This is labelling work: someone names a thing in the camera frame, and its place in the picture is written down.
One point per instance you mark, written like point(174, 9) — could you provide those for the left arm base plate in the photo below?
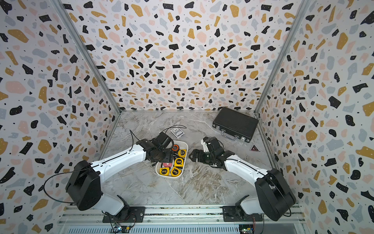
point(132, 214)

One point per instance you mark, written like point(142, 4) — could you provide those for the red triangle sticker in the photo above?
point(254, 148)

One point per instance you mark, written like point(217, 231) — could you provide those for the pink tape measure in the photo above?
point(166, 165)

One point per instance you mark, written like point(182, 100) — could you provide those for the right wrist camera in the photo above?
point(205, 148)

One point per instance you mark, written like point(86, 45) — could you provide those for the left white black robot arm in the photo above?
point(84, 185)

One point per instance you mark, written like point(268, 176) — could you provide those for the playing card box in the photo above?
point(177, 132)

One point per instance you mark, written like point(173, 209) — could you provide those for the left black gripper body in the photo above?
point(165, 156)

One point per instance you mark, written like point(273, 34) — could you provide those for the black hard carrying case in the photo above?
point(235, 125)

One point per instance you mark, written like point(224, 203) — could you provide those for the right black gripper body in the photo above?
point(209, 159)

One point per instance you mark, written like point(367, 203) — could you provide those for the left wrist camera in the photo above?
point(162, 140)

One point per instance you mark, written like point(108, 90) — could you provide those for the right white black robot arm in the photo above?
point(274, 196)

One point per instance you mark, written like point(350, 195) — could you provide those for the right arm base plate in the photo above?
point(237, 214)

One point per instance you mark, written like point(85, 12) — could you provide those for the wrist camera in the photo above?
point(162, 140)
point(205, 148)

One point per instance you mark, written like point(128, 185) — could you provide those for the white plastic storage box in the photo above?
point(174, 155)

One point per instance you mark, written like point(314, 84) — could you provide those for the yellow tape measure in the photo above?
point(175, 172)
point(179, 162)
point(182, 153)
point(164, 171)

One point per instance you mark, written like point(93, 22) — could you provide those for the aluminium mounting rail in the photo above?
point(181, 219)

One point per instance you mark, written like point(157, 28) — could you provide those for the black orange tape measure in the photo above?
point(175, 148)

